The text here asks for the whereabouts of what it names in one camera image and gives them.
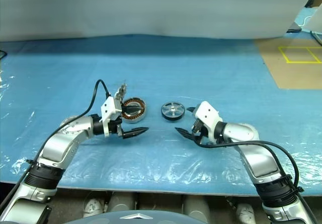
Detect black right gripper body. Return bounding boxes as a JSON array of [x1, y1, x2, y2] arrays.
[[190, 119, 209, 145]]

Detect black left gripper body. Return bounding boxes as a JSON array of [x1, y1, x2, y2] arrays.
[[110, 117, 126, 138]]

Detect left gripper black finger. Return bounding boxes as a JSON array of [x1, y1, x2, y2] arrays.
[[122, 126, 149, 139], [122, 104, 143, 112]]

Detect grey motor housing copper windings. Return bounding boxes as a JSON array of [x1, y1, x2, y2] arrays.
[[120, 97, 147, 124]]

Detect black silver motor rotor disc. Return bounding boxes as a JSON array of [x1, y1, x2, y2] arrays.
[[160, 101, 186, 120]]

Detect grey cylinder under table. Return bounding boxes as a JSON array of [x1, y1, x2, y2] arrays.
[[183, 195, 211, 217], [108, 192, 134, 213]]

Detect white rounded shape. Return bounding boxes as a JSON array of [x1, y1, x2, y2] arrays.
[[83, 197, 101, 218], [236, 203, 256, 222]]

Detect brown cardboard sheet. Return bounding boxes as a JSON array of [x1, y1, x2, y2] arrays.
[[254, 36, 322, 90]]

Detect grey-blue robot torso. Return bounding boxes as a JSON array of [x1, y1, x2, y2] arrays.
[[83, 210, 209, 224]]

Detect white backdrop sheet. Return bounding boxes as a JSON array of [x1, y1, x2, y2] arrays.
[[0, 0, 315, 42]]

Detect yellow tape marking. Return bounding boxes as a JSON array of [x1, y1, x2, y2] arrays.
[[278, 46, 322, 64]]

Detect light blue sheet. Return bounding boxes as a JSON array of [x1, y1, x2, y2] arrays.
[[293, 7, 315, 27]]

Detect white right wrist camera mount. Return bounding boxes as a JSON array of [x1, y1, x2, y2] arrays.
[[192, 101, 224, 144]]

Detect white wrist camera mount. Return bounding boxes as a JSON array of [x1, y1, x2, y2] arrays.
[[100, 95, 124, 137], [192, 101, 224, 144]]

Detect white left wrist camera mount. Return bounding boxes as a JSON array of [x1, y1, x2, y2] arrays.
[[100, 95, 124, 137]]

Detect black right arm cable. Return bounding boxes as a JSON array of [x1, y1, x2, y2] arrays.
[[197, 139, 322, 221]]

